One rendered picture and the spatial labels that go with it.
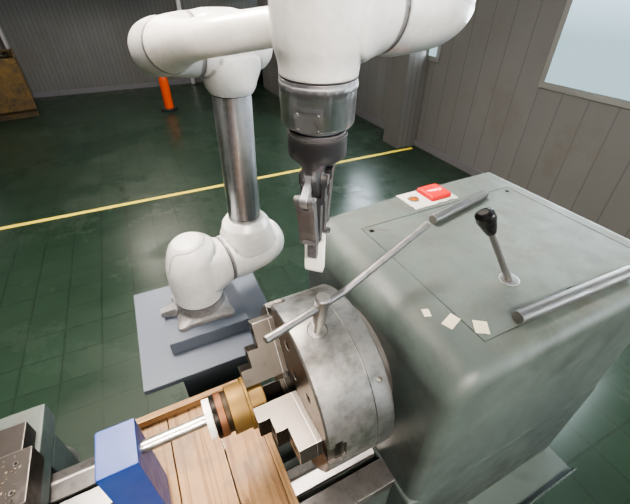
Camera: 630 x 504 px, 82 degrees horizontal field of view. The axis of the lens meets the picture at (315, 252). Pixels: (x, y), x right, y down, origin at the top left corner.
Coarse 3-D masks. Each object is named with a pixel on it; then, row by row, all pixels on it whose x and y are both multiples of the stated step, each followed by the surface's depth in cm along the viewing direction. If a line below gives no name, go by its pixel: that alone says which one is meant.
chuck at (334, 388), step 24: (264, 312) 71; (288, 312) 62; (288, 336) 58; (336, 336) 58; (288, 360) 63; (312, 360) 55; (336, 360) 56; (360, 360) 57; (312, 384) 54; (336, 384) 55; (360, 384) 56; (312, 408) 57; (336, 408) 54; (360, 408) 56; (336, 432) 55; (360, 432) 57
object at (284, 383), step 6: (288, 378) 72; (270, 384) 71; (276, 384) 71; (282, 384) 71; (288, 384) 71; (294, 384) 72; (264, 390) 70; (270, 390) 70; (276, 390) 70; (282, 390) 70; (288, 390) 71; (270, 396) 69; (276, 396) 70
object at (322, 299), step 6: (318, 294) 53; (324, 294) 53; (318, 300) 52; (324, 300) 52; (318, 306) 53; (324, 306) 52; (318, 312) 54; (324, 312) 54; (312, 318) 56; (318, 318) 55; (324, 318) 55; (318, 324) 56; (324, 324) 56; (312, 330) 59; (318, 330) 58
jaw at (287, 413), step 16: (272, 400) 63; (288, 400) 63; (256, 416) 61; (272, 416) 60; (288, 416) 60; (304, 416) 60; (288, 432) 59; (304, 432) 58; (304, 448) 56; (320, 448) 57; (336, 448) 57
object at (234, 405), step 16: (240, 384) 64; (256, 384) 65; (208, 400) 62; (224, 400) 62; (240, 400) 61; (256, 400) 63; (224, 416) 60; (240, 416) 61; (224, 432) 60; (240, 432) 62
